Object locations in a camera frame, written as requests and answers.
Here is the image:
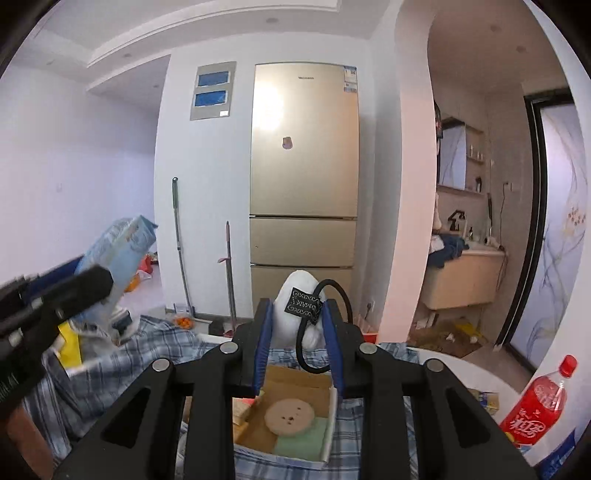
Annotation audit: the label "grey wall panel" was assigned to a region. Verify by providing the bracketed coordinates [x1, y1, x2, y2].
[189, 60, 238, 122]

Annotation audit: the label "gold refrigerator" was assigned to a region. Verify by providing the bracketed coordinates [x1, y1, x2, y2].
[249, 63, 360, 320]

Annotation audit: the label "beige vanity cabinet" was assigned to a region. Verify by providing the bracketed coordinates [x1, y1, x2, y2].
[422, 246, 508, 311]

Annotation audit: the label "person's left forearm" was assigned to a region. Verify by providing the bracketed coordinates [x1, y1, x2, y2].
[0, 405, 52, 480]

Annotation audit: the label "white round table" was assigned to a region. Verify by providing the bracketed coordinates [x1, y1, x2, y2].
[405, 346, 579, 472]

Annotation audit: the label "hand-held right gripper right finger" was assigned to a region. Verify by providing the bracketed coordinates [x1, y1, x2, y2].
[321, 302, 539, 480]

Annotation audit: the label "green sponge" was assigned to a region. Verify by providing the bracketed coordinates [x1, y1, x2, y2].
[273, 415, 334, 461]

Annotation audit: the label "cardboard box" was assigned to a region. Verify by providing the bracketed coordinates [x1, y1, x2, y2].
[231, 364, 341, 465]

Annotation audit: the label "mirror cabinet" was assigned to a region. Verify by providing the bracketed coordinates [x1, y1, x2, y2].
[436, 117, 467, 190]

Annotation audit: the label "blue clothes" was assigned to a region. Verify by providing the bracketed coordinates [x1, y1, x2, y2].
[429, 234, 470, 269]

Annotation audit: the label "red cola bottle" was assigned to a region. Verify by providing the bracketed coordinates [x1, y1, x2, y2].
[498, 354, 579, 449]

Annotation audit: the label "floral glass door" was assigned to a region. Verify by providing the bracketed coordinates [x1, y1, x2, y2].
[521, 89, 588, 371]

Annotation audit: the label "light blue tissue packet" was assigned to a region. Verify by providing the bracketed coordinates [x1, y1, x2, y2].
[74, 215, 159, 325]

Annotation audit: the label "small yellow box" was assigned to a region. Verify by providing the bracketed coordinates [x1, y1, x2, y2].
[468, 388, 501, 414]

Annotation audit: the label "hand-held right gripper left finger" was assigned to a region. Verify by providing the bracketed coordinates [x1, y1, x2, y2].
[53, 298, 274, 480]

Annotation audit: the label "blue plaid blanket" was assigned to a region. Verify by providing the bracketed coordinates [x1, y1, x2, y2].
[22, 314, 431, 480]

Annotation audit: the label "white pouch with black cord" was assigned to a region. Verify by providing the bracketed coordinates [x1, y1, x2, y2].
[270, 270, 354, 373]

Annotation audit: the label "white plastic bag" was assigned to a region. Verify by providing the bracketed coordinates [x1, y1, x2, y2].
[54, 295, 140, 371]

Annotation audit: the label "flattened cardboard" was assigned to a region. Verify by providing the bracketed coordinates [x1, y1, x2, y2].
[410, 318, 489, 359]

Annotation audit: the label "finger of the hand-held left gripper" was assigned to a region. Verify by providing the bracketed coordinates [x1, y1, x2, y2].
[21, 256, 85, 289]
[0, 265, 114, 371]

